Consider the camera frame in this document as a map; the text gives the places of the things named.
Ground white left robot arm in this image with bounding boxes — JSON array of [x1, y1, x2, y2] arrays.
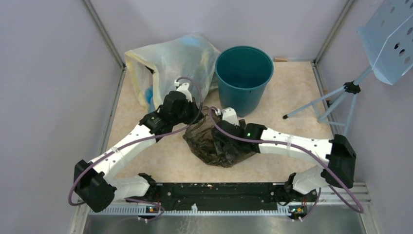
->
[[71, 91, 202, 213]]

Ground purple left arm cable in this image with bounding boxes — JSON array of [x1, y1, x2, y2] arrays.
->
[[68, 76, 203, 207]]

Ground light blue tripod stand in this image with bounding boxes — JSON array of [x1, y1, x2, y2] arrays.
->
[[282, 65, 372, 136]]

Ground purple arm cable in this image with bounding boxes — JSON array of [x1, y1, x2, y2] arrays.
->
[[208, 106, 365, 215], [68, 76, 203, 207]]

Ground teal plastic trash bin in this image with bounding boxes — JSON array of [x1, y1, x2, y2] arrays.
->
[[215, 46, 274, 117]]

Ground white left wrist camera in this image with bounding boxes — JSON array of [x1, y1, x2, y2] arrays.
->
[[174, 79, 193, 102]]

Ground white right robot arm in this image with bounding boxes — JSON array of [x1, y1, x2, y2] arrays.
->
[[214, 120, 356, 201]]

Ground aluminium frame rails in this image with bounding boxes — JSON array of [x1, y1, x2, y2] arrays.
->
[[309, 61, 372, 205]]

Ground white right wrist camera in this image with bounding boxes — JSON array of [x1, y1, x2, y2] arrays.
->
[[215, 107, 240, 126]]

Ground white translucent trash bag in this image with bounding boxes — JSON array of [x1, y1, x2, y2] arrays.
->
[[125, 33, 220, 112]]

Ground perforated light blue metal panel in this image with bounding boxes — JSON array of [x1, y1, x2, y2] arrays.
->
[[357, 0, 413, 85]]

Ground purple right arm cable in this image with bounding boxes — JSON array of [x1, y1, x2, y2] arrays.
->
[[208, 106, 365, 215]]

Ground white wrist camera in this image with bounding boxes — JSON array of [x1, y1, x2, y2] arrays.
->
[[215, 107, 240, 126], [174, 79, 193, 102]]

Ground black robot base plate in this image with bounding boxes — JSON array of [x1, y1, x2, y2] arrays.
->
[[142, 182, 318, 212]]

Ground black plastic trash bag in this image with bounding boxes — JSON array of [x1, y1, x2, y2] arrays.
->
[[183, 106, 256, 168]]

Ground small wooden block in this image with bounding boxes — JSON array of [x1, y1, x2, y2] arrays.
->
[[273, 57, 288, 62]]

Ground white slotted cable duct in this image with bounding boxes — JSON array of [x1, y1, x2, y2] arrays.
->
[[90, 204, 304, 216]]

